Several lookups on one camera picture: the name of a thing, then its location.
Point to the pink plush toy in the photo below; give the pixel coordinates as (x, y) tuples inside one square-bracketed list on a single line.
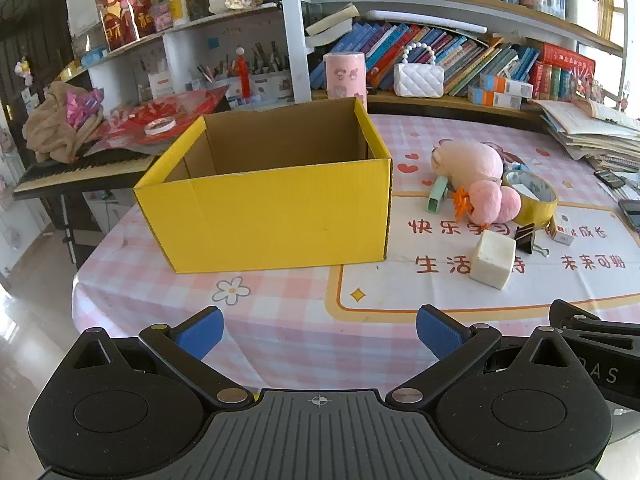
[(467, 162)]

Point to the pink foil wrapper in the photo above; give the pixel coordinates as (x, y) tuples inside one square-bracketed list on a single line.
[(82, 105)]

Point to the orange and white box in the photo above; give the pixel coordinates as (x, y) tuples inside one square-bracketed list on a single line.
[(492, 99), (505, 85)]

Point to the white quilted handbag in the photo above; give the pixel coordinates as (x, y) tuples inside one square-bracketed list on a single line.
[(419, 80)]

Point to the pink cylindrical container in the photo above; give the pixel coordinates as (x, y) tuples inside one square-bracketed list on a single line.
[(345, 80)]

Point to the white cube block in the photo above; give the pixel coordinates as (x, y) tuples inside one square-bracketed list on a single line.
[(492, 260)]

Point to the row of slanted books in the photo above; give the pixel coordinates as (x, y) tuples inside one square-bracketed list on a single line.
[(465, 57)]

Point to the black keyboard stand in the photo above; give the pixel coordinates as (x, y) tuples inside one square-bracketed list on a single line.
[(70, 225)]

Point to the dark phone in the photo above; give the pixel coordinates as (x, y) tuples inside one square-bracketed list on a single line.
[(631, 211)]

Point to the red tassel ornament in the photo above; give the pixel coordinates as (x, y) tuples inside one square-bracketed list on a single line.
[(243, 72)]

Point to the small desk calendar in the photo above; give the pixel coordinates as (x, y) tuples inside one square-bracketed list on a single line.
[(161, 85)]

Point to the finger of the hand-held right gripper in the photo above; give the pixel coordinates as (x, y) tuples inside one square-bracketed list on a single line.
[(575, 316)]

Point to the red boxed book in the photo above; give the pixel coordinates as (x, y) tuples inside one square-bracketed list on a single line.
[(567, 60)]

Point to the white tape roll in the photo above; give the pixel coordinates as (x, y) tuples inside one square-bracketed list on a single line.
[(159, 126)]

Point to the black electronic keyboard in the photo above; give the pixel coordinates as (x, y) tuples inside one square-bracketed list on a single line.
[(80, 172)]

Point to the black binder clip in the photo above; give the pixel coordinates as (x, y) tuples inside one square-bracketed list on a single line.
[(526, 241)]

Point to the white jar yellow label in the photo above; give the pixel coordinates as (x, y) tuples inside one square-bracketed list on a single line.
[(178, 7)]

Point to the clear packing tape roll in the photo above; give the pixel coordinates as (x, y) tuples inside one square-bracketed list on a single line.
[(542, 207)]

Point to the white pen holder with pens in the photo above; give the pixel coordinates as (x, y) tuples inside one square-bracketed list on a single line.
[(267, 82)]

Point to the red paper figure decoration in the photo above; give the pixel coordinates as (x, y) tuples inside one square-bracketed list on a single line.
[(122, 15)]

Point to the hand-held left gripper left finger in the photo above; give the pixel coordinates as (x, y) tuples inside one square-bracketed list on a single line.
[(200, 332)]

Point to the stack of papers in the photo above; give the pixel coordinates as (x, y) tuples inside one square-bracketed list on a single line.
[(585, 127)]

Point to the yellow cardboard box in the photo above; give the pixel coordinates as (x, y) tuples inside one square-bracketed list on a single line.
[(270, 220)]

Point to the cream lying book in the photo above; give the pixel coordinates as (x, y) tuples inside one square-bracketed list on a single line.
[(330, 25)]

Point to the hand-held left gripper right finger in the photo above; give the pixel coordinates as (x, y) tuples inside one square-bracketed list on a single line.
[(440, 332)]

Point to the white cup of pens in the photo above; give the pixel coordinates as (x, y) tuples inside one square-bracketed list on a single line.
[(580, 7)]

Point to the small white eraser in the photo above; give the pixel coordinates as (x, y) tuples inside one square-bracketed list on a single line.
[(562, 230)]

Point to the white bookshelf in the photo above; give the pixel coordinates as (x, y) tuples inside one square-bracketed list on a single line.
[(292, 35)]

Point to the beige cloth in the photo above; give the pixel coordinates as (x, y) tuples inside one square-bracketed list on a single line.
[(47, 130)]

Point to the black calculator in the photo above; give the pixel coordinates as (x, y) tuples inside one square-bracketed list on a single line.
[(610, 178)]

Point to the red plastic sheets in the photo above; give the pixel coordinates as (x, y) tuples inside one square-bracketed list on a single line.
[(195, 105)]

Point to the white printed desk mat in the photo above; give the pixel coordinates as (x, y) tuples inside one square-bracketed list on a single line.
[(575, 280)]

